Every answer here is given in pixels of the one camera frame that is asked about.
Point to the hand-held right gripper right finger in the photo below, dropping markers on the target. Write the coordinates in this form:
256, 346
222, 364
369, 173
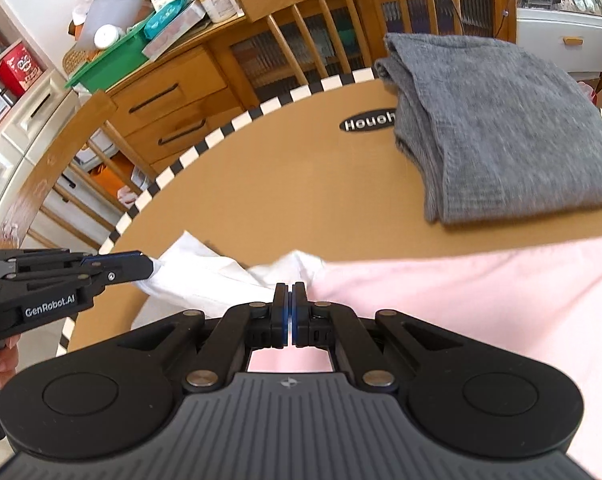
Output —
297, 310

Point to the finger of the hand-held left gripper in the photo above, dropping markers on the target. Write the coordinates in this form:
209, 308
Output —
121, 261
128, 275

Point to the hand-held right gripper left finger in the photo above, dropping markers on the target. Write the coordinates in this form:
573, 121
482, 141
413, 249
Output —
284, 310

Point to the pink T-shirt with white sleeves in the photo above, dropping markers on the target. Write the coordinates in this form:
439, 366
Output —
456, 310

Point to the person's left hand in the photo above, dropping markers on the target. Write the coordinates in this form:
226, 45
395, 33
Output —
3, 365

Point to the orange bag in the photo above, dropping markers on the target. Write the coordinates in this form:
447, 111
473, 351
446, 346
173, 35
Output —
111, 182

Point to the white cabinet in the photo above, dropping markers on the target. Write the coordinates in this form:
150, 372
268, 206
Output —
31, 115

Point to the wooden drawer cabinet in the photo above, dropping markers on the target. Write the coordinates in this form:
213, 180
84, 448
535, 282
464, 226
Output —
171, 80

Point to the green plastic tray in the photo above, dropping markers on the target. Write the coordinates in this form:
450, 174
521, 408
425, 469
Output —
111, 62

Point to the red tin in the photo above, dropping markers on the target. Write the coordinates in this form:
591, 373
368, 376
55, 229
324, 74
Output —
18, 67

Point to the white round container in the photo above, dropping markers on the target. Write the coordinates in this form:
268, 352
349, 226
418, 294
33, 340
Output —
107, 36

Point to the teal box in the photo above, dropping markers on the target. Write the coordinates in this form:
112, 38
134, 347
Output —
166, 17

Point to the grey flat board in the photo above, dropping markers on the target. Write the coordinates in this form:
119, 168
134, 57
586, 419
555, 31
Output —
113, 12

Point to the grey knitted sweater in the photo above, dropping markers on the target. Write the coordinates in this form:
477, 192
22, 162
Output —
506, 135

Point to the white tub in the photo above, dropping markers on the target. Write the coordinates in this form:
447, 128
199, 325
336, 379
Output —
220, 4

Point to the white drawer unit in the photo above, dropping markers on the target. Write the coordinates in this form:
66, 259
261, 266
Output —
561, 40

